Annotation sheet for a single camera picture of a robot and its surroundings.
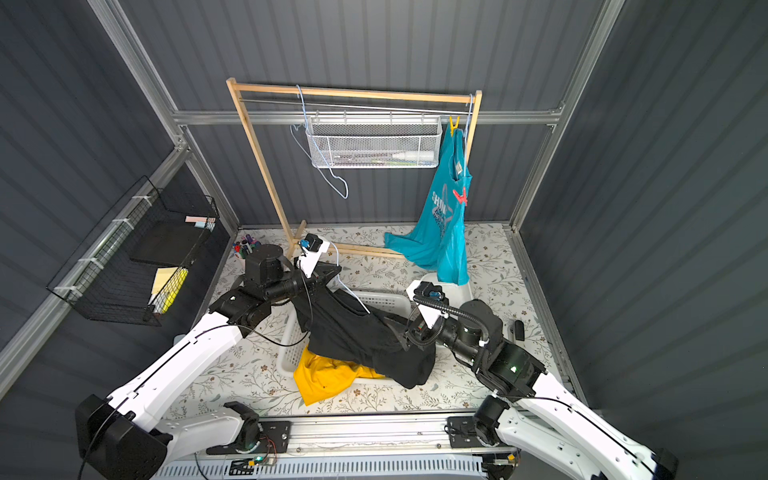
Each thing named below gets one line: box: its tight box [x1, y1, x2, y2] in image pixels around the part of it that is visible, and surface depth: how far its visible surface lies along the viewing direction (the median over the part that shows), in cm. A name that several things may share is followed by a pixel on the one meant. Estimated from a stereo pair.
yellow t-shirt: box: [294, 346, 385, 407], surface depth 74 cm
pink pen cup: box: [232, 234, 262, 259], surface depth 98 cm
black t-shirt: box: [294, 286, 437, 390], surface depth 77 cm
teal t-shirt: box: [384, 127, 472, 286], surface depth 81 cm
